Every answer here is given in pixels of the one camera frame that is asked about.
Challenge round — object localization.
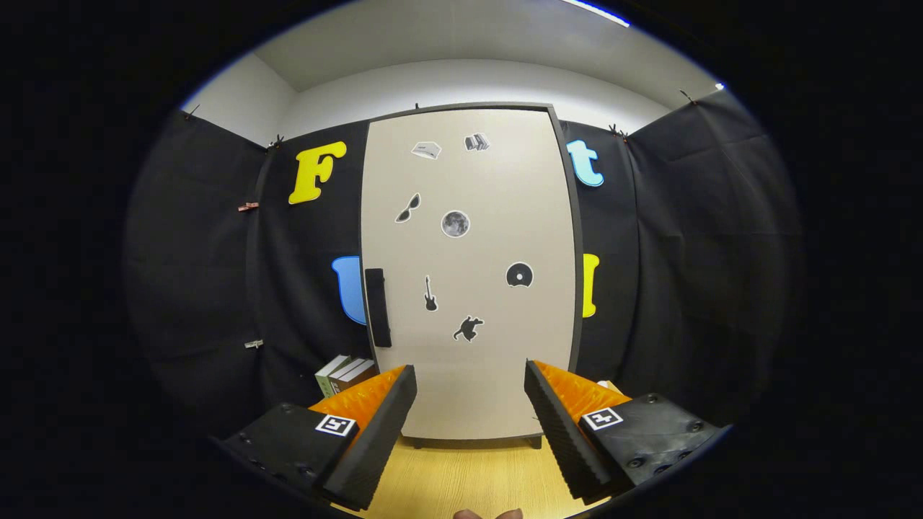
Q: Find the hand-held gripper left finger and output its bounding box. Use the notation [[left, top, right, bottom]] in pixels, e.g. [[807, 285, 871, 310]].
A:
[[220, 364, 418, 511]]

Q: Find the brown book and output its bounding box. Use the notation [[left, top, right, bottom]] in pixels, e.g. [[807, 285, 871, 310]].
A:
[[332, 358, 377, 394]]

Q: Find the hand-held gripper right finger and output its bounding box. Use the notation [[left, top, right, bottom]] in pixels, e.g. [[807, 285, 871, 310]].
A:
[[524, 359, 730, 505]]

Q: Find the black door handle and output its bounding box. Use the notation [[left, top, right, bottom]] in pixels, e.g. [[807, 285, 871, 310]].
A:
[[364, 268, 392, 348]]

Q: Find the black backdrop cloth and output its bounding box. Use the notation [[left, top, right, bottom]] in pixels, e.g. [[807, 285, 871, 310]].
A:
[[123, 90, 805, 433]]

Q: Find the ceiling light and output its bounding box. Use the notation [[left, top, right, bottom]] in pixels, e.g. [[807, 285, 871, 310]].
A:
[[562, 0, 630, 28]]

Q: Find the dark grey cabinet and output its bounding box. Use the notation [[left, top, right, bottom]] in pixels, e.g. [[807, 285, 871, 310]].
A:
[[358, 102, 585, 449]]

